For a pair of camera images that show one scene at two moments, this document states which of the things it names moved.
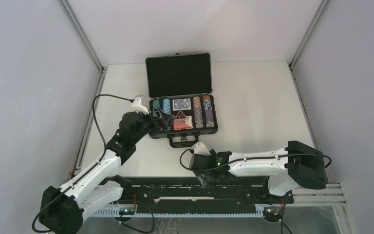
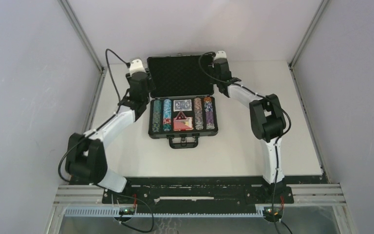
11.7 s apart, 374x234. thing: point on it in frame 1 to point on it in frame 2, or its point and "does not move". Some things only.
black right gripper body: (201, 178) to (215, 77)
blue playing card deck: (181, 104) does not move
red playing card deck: (183, 124) does not move
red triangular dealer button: (180, 115) does not move
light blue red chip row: (166, 106) does not move
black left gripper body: (146, 123) to (146, 99)
